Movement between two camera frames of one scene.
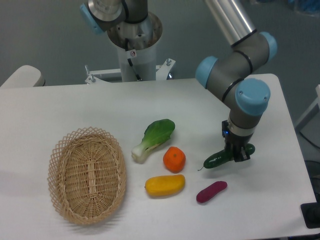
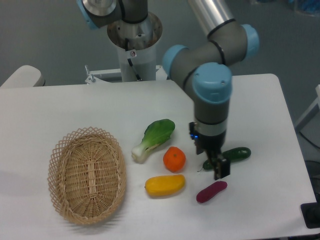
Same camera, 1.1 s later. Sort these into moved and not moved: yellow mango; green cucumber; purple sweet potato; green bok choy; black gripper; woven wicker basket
Moved: black gripper; green cucumber
Not moved: yellow mango; green bok choy; purple sweet potato; woven wicker basket
